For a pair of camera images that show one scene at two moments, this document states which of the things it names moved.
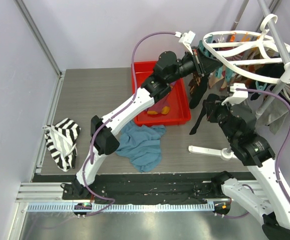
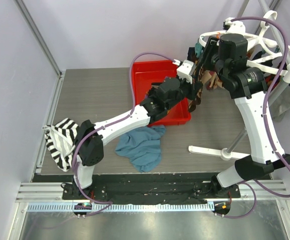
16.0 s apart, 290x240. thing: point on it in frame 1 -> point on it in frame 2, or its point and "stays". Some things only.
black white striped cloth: [60, 140] stays
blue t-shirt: [140, 143] stays
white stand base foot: [222, 153] stays
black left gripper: [209, 64] -> [193, 88]
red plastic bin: [179, 108] stays
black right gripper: [212, 110] -> [207, 52]
